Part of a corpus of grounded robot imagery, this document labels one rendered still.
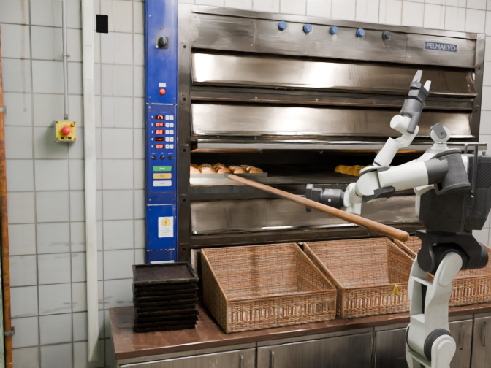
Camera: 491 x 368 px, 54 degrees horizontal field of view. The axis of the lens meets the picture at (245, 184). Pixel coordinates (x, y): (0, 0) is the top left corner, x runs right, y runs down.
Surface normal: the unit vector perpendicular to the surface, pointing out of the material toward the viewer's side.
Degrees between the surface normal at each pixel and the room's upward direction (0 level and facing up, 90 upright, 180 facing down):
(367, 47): 90
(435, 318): 90
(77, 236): 90
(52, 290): 90
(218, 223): 70
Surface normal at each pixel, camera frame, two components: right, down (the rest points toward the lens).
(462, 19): 0.32, 0.11
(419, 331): -0.94, -0.11
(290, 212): 0.30, -0.24
